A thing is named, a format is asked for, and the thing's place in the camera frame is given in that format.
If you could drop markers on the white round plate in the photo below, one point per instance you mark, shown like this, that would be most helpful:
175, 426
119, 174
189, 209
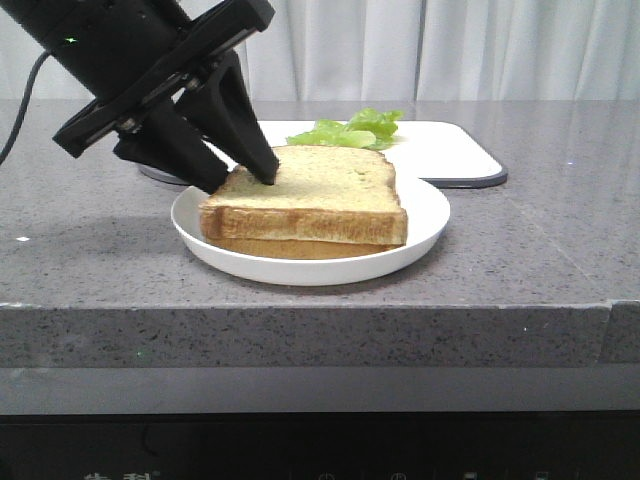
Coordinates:
428, 213

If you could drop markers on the white curtain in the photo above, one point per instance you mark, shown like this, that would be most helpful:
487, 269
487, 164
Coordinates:
445, 51

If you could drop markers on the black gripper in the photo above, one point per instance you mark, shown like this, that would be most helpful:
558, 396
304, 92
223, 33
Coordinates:
130, 54

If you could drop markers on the bread slice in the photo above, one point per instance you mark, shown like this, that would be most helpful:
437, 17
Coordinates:
299, 249
320, 194

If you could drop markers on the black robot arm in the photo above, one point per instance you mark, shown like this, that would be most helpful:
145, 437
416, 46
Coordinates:
40, 18

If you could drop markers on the green lettuce leaf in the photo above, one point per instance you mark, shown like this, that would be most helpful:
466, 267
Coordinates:
368, 128

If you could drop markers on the black appliance panel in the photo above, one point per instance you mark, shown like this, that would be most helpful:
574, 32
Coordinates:
515, 445

